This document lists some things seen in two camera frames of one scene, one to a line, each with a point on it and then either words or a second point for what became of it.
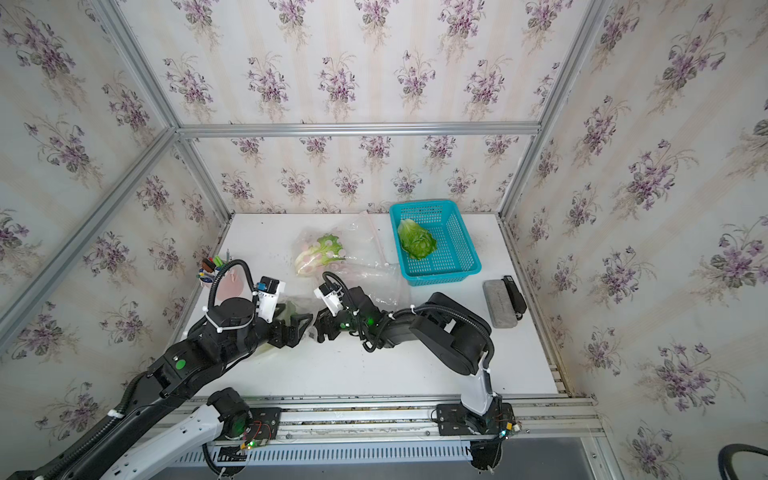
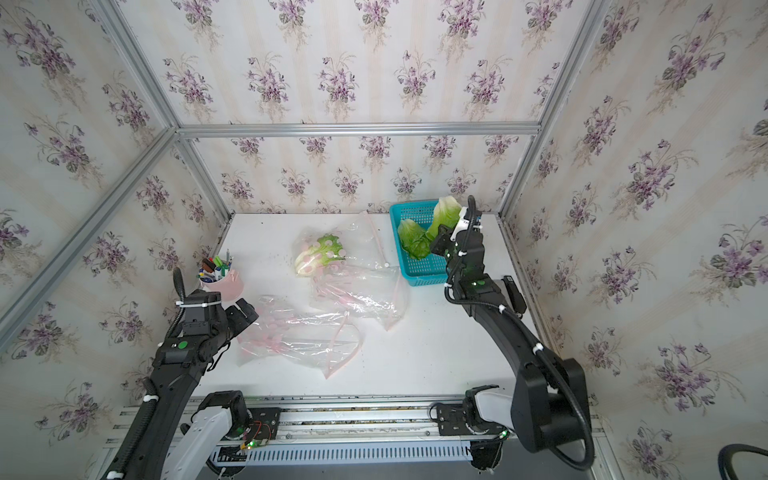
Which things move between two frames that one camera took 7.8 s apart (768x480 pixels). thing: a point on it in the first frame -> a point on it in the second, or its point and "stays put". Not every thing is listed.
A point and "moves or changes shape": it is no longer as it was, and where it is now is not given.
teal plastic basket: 454,257 stays put
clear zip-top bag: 283,310 moves or changes shape
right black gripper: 328,321 -> 443,240
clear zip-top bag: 349,245 stays put
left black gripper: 281,338 -> 237,321
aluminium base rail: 321,421 stays put
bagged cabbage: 326,250 stays put
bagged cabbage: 290,311 -> 446,212
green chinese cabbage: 416,241 stays put
